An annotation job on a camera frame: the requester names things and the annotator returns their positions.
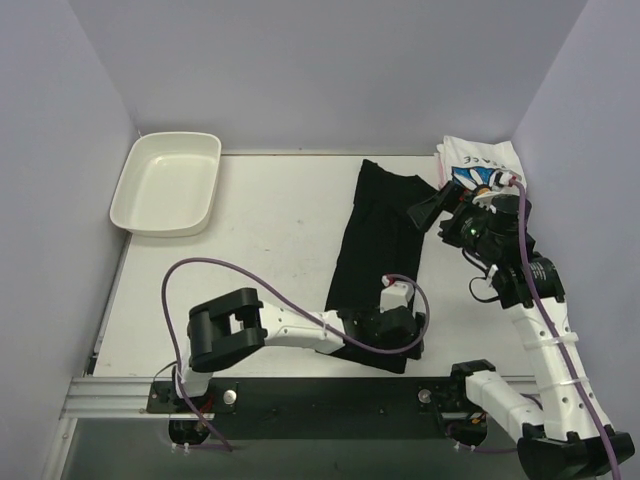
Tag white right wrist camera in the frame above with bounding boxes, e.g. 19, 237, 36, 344
472, 170, 523, 208

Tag black t shirt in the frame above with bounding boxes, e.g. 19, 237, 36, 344
324, 158, 437, 375

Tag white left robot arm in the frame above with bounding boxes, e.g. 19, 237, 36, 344
169, 282, 428, 412

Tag white plastic bin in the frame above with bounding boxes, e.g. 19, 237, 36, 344
109, 132, 222, 238

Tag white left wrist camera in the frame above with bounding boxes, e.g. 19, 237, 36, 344
379, 275, 415, 312

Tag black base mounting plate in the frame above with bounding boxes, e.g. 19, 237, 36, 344
147, 375, 506, 441

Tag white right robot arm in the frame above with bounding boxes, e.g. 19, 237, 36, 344
407, 179, 635, 479

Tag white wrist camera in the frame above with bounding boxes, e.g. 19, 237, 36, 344
472, 170, 523, 208
379, 275, 415, 312

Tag white daisy print t shirt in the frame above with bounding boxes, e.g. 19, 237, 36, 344
436, 135, 527, 193

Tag aluminium front rail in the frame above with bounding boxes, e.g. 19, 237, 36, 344
60, 376, 169, 419

